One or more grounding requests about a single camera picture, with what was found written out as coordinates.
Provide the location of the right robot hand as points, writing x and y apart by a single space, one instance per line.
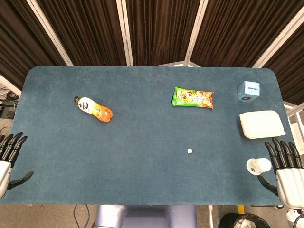
288 175

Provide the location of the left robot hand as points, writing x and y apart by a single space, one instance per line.
4 164

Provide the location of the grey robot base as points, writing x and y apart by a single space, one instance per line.
145 216

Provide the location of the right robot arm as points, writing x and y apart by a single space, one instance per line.
295 217

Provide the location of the white paper cup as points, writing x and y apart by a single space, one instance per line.
258 166

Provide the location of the white clamshell food container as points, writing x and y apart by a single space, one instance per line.
261 124

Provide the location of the black waste bin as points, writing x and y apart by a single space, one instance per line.
241 221

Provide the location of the blue cardboard box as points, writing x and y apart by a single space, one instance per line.
247 91

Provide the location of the small white die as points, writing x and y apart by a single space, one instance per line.
189 151

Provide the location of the orange drink bottle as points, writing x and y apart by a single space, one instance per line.
95 109

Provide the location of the green orange snack bag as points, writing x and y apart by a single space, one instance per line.
192 98

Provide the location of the blue table cloth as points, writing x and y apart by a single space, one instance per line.
142 142

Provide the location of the dark brown curtain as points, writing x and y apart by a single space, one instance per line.
164 28

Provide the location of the white curtain frame post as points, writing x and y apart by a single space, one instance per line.
278 40
124 32
195 32
48 32

